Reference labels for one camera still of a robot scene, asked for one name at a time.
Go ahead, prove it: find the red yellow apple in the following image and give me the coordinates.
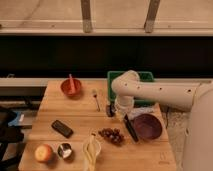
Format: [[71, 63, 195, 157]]
[[34, 144, 53, 163]]

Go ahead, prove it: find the green plastic bin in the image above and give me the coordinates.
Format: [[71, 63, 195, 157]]
[[107, 71, 154, 107]]

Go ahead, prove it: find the left window frame post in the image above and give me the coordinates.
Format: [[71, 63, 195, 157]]
[[81, 0, 92, 33]]

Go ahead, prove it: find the black bag with blue item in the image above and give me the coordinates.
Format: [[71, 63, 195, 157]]
[[0, 106, 24, 171]]

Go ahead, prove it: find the black rectangular remote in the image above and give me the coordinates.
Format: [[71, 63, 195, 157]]
[[51, 120, 73, 138]]

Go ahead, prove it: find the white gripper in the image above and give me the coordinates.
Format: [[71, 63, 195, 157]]
[[106, 95, 134, 122]]

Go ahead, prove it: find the black handled brush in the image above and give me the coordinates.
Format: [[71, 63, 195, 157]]
[[124, 115, 139, 142]]

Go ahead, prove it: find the metal fork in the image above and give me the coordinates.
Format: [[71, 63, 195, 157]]
[[92, 90, 100, 112]]

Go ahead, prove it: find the window frame post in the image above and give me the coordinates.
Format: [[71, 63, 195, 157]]
[[144, 0, 160, 33], [81, 0, 92, 33]]

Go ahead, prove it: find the right window frame post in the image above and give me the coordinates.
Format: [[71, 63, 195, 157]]
[[144, 0, 160, 33]]

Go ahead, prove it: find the red bowl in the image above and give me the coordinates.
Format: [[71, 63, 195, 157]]
[[60, 78, 82, 97]]

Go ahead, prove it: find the bunch of dark grapes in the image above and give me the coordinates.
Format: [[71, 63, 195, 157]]
[[98, 128, 124, 146]]

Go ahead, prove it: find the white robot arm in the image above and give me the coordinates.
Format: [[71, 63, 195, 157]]
[[107, 70, 213, 171]]

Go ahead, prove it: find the crumpled grey cloth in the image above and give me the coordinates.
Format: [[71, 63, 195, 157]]
[[128, 107, 154, 120]]

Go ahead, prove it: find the small metal cup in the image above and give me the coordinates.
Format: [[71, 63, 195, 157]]
[[57, 143, 72, 159]]

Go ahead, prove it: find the orange carrot stick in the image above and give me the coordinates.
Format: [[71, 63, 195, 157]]
[[69, 74, 76, 94]]

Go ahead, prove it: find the banana in glass bowl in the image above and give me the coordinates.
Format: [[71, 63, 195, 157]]
[[82, 133, 101, 171]]

